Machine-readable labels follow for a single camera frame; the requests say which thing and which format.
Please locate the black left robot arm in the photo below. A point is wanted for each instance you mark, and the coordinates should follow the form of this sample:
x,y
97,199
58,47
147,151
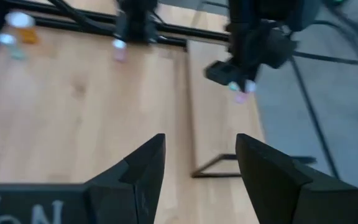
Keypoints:
x,y
137,25

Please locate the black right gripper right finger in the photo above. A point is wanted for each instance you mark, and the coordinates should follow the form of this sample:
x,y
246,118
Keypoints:
x,y
275,186

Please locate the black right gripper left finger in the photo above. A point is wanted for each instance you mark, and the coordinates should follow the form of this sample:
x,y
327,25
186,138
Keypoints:
x,y
135,186

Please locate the black aluminium rig frame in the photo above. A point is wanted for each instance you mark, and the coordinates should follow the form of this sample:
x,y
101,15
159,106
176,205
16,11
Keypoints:
x,y
82,27

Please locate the pink medicine bottle white cap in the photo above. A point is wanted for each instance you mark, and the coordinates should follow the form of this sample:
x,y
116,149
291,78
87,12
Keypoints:
x,y
119,45
241,98

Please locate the large orange medicine bottle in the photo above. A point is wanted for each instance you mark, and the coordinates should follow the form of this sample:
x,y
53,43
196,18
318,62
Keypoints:
x,y
20,20

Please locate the wooden shelf black metal frame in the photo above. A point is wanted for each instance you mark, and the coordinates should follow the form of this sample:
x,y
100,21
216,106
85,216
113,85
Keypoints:
x,y
216,124

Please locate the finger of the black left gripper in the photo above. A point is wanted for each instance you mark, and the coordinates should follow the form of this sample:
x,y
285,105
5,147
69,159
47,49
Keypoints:
x,y
224,73
252,79

